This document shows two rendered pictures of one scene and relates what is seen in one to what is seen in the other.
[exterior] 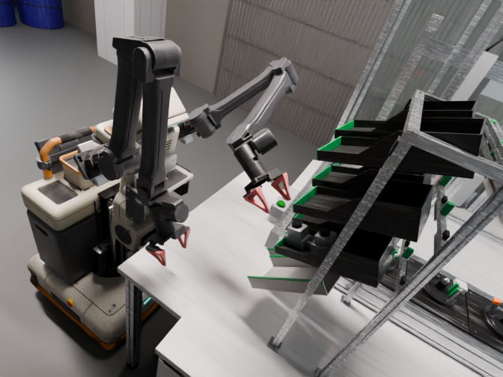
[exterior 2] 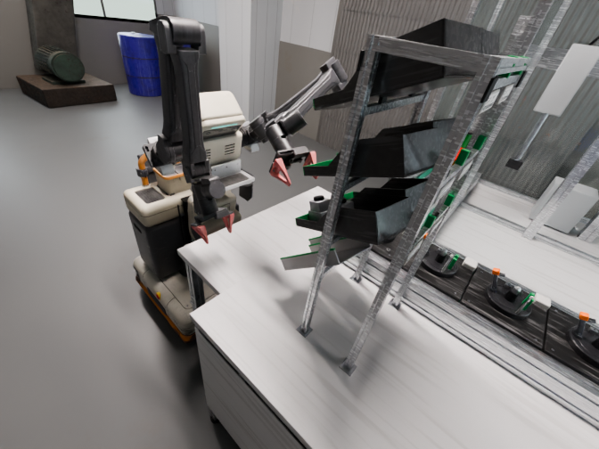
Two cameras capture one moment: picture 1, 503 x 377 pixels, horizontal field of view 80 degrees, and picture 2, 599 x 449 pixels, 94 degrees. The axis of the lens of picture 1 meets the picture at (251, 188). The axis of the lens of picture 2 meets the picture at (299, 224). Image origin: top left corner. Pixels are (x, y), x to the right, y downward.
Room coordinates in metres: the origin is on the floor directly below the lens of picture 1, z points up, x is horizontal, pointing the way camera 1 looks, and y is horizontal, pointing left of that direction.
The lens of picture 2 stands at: (-0.03, -0.32, 1.67)
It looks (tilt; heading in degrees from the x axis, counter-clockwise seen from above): 36 degrees down; 17
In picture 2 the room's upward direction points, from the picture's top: 9 degrees clockwise
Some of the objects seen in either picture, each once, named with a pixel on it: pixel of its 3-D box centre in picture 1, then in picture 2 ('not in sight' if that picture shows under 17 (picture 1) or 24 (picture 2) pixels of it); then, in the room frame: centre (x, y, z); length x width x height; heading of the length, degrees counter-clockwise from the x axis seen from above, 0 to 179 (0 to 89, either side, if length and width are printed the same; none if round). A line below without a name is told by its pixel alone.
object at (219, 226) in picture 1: (260, 248); (313, 249); (0.90, -0.11, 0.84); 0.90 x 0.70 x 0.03; 160
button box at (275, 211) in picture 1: (284, 202); not in sight; (1.16, -0.18, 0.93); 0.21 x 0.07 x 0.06; 162
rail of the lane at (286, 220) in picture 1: (307, 192); not in sight; (1.32, -0.29, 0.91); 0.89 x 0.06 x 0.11; 162
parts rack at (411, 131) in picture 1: (365, 250); (389, 224); (0.63, -0.36, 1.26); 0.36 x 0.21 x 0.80; 162
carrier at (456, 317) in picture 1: (442, 284); (512, 294); (0.86, -0.83, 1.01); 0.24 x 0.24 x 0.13; 72
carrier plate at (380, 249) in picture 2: not in sight; (378, 233); (1.01, -0.35, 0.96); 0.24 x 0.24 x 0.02; 72
